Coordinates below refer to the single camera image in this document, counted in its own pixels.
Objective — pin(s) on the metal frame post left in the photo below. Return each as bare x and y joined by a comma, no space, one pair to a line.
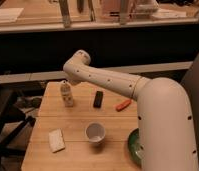
65,13

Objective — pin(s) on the metal frame post right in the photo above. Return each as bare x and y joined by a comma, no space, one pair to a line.
123,12

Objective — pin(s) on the white paper sheet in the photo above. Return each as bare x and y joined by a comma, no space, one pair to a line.
9,14

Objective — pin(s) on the metal frame post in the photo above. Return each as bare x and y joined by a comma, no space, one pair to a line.
123,12
65,13

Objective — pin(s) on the white sponge block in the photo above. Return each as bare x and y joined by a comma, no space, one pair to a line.
56,141

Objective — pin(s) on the white paper cup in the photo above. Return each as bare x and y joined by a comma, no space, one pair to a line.
95,133

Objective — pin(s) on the small white bottle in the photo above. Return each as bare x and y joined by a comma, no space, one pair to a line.
66,94

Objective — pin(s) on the black rectangular device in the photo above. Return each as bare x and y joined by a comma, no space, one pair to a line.
98,99

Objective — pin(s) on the green glass plate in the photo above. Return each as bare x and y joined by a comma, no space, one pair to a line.
133,146

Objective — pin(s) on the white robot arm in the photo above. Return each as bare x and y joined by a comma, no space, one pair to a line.
165,118

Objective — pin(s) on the orange carrot toy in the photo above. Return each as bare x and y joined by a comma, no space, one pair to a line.
123,105

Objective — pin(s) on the black chair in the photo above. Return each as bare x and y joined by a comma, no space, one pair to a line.
9,113

